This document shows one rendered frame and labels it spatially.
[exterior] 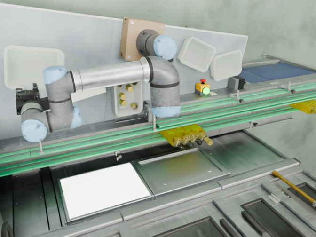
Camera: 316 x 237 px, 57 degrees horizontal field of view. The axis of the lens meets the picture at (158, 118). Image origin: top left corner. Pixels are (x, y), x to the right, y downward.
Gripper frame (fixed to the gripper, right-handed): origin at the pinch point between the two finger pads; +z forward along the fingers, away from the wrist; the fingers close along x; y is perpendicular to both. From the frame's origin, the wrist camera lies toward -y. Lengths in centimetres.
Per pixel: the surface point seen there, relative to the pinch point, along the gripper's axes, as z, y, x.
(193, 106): 15, -93, 21
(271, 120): 19, -171, 38
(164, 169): -10, -68, 48
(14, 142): 23, 9, 45
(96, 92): 27.7, -33.8, 17.3
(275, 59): 88, -229, 13
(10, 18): 38.5, 8.3, -17.1
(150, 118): 18, -66, 31
